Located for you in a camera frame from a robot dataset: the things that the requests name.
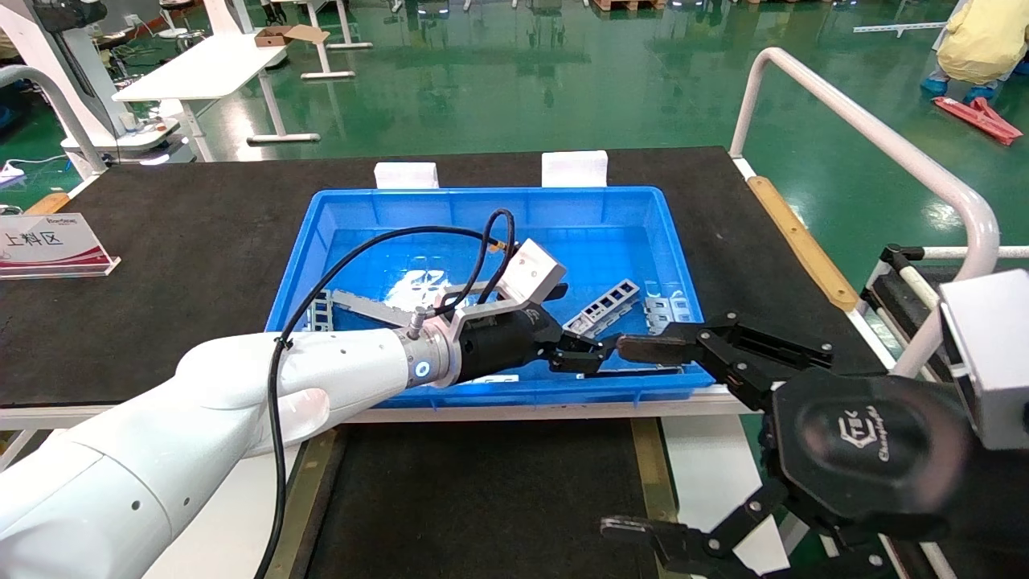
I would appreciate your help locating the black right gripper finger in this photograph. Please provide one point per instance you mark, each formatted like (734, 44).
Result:
(739, 350)
(699, 555)

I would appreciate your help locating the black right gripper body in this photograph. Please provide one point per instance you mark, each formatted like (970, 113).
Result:
(868, 442)

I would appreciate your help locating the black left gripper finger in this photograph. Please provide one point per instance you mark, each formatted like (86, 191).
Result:
(591, 346)
(575, 364)

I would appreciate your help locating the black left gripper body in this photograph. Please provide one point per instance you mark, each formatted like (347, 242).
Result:
(506, 342)

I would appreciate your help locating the perforated grey metal bracket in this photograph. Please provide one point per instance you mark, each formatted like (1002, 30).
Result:
(607, 301)

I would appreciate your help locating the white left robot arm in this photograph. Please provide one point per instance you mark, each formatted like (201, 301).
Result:
(241, 386)

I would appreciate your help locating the black container with brass edges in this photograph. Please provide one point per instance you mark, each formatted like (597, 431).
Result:
(482, 498)

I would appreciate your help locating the dark thin metal strip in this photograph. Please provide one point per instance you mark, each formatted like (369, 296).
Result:
(647, 372)

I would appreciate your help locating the flat slotted metal plate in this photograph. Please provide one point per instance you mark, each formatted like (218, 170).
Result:
(667, 310)

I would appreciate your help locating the blue plastic bin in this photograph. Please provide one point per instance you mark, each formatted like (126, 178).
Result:
(563, 233)

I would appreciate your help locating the wooden edge strip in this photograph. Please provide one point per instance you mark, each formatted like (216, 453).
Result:
(796, 237)

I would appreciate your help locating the plain grey metal bar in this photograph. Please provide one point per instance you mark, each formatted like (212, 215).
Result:
(370, 307)

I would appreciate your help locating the white foam block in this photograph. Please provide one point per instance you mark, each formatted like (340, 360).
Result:
(406, 175)
(574, 169)

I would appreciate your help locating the white horizontal tube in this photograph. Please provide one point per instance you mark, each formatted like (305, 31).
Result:
(981, 252)

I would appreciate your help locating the black table mat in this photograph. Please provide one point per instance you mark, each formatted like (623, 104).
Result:
(201, 241)

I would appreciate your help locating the red floor tool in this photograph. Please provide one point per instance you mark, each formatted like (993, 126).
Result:
(977, 119)

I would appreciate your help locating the long white pole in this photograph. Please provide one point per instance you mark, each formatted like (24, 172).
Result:
(896, 27)

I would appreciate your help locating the open cardboard box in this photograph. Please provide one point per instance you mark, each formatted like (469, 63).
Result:
(277, 35)

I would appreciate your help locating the person in blue shoe covers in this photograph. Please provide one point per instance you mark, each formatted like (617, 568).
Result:
(981, 40)

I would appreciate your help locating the white workshop table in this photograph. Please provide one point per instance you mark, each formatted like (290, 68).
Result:
(209, 68)

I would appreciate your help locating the white machine base platform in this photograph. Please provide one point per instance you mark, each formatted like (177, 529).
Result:
(137, 138)

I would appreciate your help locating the white stool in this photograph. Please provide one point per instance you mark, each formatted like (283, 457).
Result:
(178, 30)

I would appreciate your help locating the acrylic sign with red stripe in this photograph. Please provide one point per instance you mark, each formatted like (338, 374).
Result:
(48, 245)

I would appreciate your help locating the short wooden strip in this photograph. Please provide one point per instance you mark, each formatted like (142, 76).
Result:
(48, 203)

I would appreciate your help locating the white power socket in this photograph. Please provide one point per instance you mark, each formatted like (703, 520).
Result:
(10, 173)

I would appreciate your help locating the white machine column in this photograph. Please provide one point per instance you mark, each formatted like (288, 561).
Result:
(48, 48)

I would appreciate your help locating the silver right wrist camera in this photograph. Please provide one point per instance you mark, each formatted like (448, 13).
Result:
(993, 362)

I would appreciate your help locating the black cart frame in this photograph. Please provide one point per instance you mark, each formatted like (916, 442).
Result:
(892, 293)

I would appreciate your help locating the grey ladder metal bracket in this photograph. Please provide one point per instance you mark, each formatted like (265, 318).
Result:
(322, 314)

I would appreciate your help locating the white tubular guard rail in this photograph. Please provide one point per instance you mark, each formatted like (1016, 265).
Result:
(844, 112)

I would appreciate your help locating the white table leg frame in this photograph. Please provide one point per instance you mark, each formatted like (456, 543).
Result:
(328, 75)

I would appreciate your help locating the grey tubular rail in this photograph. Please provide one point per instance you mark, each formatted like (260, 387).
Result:
(56, 104)

